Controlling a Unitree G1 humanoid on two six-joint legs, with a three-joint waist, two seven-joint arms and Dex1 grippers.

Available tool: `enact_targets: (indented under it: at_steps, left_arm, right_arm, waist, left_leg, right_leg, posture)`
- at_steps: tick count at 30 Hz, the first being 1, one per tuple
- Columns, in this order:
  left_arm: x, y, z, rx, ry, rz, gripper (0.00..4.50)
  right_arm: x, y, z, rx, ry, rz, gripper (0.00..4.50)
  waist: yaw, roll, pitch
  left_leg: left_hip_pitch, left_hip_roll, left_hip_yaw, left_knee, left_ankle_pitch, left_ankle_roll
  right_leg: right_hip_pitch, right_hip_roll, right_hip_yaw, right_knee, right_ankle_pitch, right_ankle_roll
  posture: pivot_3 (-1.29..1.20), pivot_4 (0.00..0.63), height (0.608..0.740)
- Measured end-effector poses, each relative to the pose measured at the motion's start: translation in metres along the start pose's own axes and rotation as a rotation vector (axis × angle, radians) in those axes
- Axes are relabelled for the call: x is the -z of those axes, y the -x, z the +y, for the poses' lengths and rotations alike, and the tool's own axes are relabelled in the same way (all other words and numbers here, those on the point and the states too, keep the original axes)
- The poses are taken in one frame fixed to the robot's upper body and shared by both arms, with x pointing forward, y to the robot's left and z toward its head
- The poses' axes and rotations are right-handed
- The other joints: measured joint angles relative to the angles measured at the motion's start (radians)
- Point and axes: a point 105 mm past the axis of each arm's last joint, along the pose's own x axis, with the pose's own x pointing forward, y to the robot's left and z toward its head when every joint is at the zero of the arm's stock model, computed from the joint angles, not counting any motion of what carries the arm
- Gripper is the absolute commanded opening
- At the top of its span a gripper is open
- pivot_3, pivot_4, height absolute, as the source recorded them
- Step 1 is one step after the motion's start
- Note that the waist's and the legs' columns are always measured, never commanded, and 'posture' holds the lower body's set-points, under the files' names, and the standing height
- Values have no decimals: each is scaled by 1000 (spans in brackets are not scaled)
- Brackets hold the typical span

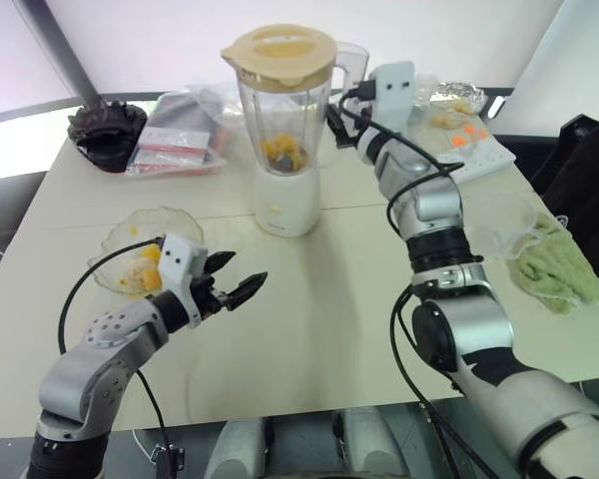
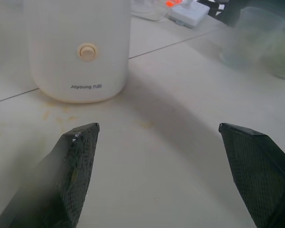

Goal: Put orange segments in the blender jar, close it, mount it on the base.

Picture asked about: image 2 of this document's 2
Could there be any white cable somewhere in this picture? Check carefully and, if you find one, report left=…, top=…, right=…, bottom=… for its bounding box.
left=131, top=0, right=173, bottom=22

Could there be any white power strip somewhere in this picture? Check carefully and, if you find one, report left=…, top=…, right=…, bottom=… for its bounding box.
left=168, top=1, right=211, bottom=29

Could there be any white Joyoung blender base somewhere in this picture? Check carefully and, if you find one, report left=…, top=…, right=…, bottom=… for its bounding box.
left=23, top=0, right=132, bottom=104

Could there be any black object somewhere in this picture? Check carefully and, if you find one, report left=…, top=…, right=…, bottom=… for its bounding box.
left=196, top=0, right=246, bottom=27

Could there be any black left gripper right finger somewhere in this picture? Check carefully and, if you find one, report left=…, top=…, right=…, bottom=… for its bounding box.
left=218, top=122, right=285, bottom=228

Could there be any clear plastic container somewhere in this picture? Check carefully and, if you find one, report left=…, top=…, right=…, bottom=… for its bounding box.
left=218, top=6, right=285, bottom=83

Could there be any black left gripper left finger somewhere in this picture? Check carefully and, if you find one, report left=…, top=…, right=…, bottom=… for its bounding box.
left=0, top=122, right=101, bottom=228

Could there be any orange plug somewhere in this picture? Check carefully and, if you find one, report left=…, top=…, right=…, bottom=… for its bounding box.
left=165, top=0, right=184, bottom=8

